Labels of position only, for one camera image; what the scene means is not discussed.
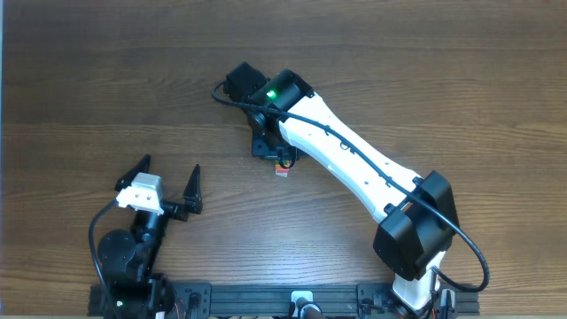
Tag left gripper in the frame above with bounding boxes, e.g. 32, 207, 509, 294
114, 154, 204, 222

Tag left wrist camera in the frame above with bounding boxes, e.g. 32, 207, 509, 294
115, 172, 166, 216

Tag black cable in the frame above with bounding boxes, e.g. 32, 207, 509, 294
211, 80, 491, 311
88, 199, 121, 319

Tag mounting rail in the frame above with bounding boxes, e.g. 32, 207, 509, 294
87, 282, 481, 319

